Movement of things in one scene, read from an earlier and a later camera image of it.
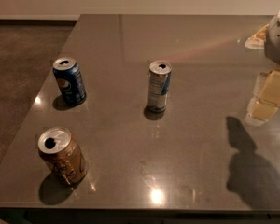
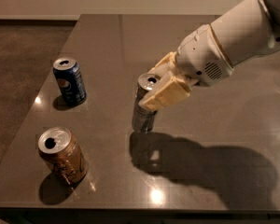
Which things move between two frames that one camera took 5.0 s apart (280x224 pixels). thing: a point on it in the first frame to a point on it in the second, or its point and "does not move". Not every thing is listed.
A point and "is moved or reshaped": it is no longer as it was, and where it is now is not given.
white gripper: (278, 42) to (202, 57)
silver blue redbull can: (159, 76) is moved or reshaped
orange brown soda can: (61, 148) does not move
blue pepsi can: (70, 80) does not move
